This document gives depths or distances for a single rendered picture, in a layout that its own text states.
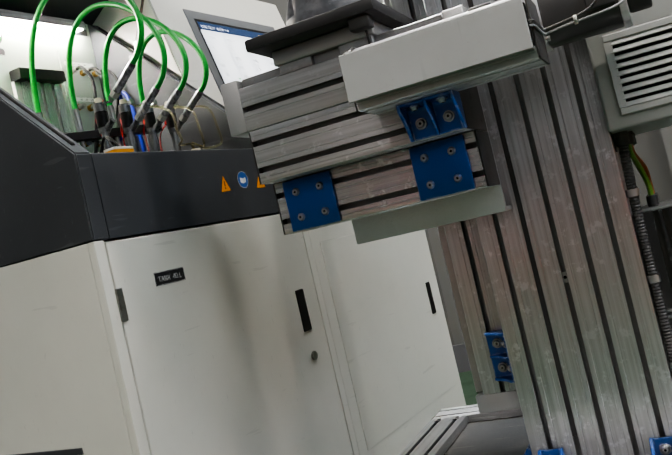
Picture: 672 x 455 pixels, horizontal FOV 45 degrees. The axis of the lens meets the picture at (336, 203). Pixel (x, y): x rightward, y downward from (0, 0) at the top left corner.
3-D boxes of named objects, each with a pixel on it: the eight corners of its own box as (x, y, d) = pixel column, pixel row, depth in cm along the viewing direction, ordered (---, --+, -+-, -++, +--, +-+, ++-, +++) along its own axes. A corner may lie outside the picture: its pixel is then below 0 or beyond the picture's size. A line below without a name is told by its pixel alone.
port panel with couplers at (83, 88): (89, 159, 213) (65, 46, 215) (81, 162, 215) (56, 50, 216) (125, 158, 225) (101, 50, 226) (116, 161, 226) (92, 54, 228)
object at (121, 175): (110, 238, 145) (91, 152, 146) (93, 243, 147) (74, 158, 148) (294, 210, 199) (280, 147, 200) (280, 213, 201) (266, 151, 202)
